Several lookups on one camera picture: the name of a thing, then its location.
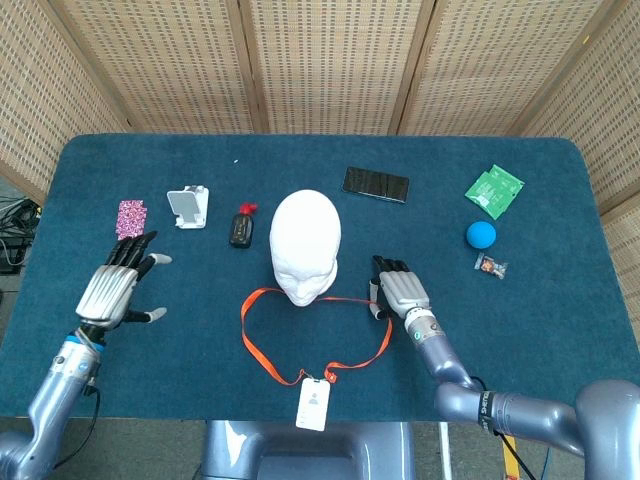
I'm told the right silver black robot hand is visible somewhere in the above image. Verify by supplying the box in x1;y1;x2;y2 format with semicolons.
368;254;432;321

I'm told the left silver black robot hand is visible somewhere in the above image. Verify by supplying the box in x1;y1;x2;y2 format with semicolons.
74;230;174;331

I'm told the orange lanyard with badge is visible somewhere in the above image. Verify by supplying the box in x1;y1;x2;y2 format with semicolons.
239;286;394;387

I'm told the white badge card holder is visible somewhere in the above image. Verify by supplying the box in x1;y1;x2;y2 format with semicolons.
294;377;332;432

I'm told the white mannequin head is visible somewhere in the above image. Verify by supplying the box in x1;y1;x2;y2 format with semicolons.
268;188;343;308

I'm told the pink patterned card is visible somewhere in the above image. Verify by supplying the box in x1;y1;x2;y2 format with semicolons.
115;199;148;242

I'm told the small clear snack wrapper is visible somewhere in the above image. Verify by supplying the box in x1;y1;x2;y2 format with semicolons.
473;252;510;280

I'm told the blue ball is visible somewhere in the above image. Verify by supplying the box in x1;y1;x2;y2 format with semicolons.
465;220;498;250

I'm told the blue felt table cover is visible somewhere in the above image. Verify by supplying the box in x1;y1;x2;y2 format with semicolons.
0;132;640;424

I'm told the black smartphone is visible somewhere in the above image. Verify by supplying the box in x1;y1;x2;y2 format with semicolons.
341;166;411;204

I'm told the white phone stand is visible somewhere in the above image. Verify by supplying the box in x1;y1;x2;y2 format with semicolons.
166;184;210;231

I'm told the green foil packet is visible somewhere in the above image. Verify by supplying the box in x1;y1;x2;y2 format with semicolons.
464;163;526;221

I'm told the black bottle red cap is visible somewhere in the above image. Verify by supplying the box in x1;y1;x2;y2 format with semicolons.
229;202;259;249

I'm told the white table leg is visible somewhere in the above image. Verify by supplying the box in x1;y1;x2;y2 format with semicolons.
438;422;454;480

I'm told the grey-blue robot torso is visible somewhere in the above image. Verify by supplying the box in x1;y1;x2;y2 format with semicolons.
199;419;416;480

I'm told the woven bamboo folding screen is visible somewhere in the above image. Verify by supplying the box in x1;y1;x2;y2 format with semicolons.
0;0;640;214

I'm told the black floor cables bundle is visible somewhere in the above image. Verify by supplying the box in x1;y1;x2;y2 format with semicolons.
0;197;44;274

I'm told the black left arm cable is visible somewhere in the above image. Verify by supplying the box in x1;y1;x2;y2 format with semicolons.
49;384;102;469

